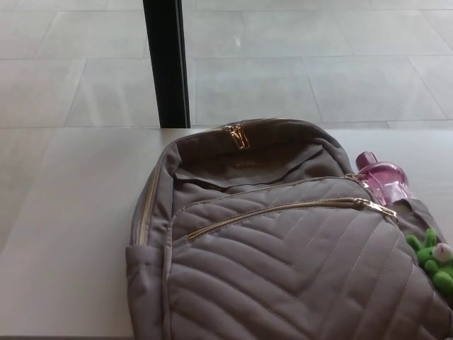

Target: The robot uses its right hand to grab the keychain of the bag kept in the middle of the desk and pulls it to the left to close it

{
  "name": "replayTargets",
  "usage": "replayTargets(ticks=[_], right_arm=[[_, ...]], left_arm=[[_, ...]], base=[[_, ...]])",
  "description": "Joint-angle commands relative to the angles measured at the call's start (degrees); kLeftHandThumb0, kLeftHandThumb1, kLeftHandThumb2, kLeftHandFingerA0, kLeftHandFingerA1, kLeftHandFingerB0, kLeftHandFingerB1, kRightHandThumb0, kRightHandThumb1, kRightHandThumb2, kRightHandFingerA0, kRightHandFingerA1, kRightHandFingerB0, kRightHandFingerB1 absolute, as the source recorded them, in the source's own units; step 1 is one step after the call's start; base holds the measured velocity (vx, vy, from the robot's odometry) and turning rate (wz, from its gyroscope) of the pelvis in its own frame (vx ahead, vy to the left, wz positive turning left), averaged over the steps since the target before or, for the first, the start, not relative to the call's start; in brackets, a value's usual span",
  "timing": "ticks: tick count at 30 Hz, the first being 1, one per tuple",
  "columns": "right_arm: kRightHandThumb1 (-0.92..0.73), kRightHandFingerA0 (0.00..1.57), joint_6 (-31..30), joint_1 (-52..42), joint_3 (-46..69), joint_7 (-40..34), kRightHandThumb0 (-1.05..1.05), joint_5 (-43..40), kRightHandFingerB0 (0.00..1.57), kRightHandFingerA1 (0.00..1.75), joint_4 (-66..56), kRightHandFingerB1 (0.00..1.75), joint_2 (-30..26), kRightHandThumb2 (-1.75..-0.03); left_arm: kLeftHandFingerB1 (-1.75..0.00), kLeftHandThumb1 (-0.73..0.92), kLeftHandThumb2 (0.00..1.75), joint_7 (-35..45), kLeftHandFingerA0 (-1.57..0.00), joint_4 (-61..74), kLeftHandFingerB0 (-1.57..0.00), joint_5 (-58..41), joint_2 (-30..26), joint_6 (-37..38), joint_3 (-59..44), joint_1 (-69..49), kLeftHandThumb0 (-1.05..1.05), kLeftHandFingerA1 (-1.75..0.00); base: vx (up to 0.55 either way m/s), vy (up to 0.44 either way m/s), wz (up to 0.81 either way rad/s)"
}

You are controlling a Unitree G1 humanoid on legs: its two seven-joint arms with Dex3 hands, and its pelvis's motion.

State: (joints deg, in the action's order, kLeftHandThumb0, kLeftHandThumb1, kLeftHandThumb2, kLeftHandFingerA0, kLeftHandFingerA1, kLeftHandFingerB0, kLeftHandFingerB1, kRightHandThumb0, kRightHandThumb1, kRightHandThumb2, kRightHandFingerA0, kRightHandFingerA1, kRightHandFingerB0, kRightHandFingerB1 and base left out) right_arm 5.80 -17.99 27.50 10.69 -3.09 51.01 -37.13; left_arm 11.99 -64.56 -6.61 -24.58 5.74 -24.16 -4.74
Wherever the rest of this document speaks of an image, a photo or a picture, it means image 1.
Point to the grey quilted backpack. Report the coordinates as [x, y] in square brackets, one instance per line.
[276, 255]

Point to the pink transparent water bottle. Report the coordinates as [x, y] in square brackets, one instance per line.
[384, 178]

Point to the black window frame post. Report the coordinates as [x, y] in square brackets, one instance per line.
[166, 63]

